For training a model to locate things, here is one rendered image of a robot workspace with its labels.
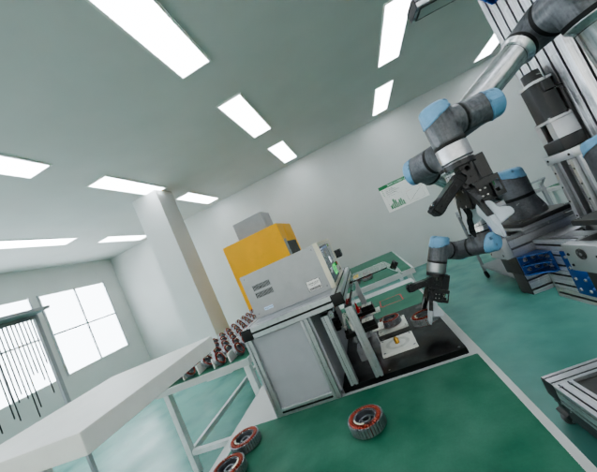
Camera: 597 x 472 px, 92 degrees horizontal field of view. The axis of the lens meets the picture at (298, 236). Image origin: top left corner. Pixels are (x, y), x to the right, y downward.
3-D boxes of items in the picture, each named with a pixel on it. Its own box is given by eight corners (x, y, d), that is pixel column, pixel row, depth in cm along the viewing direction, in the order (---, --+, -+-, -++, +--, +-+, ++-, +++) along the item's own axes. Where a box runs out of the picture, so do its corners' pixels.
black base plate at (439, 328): (427, 303, 163) (425, 300, 163) (469, 353, 100) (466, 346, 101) (350, 332, 173) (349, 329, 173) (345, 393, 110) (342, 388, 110)
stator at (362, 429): (366, 410, 94) (362, 400, 94) (394, 418, 85) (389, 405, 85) (345, 435, 87) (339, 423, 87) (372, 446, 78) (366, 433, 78)
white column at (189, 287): (243, 360, 511) (171, 192, 530) (232, 372, 467) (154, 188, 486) (219, 368, 521) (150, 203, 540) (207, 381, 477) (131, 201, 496)
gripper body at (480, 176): (509, 194, 66) (485, 147, 67) (472, 210, 67) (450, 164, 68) (492, 199, 74) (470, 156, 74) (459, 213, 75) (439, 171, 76)
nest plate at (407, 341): (412, 332, 130) (410, 330, 130) (419, 346, 116) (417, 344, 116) (380, 344, 133) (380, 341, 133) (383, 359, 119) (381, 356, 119)
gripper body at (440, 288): (448, 304, 117) (451, 275, 116) (425, 302, 119) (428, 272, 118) (442, 300, 124) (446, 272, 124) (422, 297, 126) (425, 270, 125)
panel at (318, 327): (349, 329, 174) (328, 283, 175) (342, 390, 109) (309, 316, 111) (347, 329, 174) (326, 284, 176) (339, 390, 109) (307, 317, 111)
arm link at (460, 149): (440, 148, 68) (430, 157, 76) (449, 166, 68) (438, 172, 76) (471, 133, 67) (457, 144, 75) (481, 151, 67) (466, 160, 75)
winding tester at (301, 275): (342, 271, 163) (327, 238, 165) (336, 287, 121) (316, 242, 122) (282, 296, 171) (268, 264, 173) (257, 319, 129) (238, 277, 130)
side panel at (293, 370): (342, 392, 111) (307, 316, 113) (342, 397, 108) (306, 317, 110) (279, 413, 117) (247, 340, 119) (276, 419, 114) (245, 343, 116)
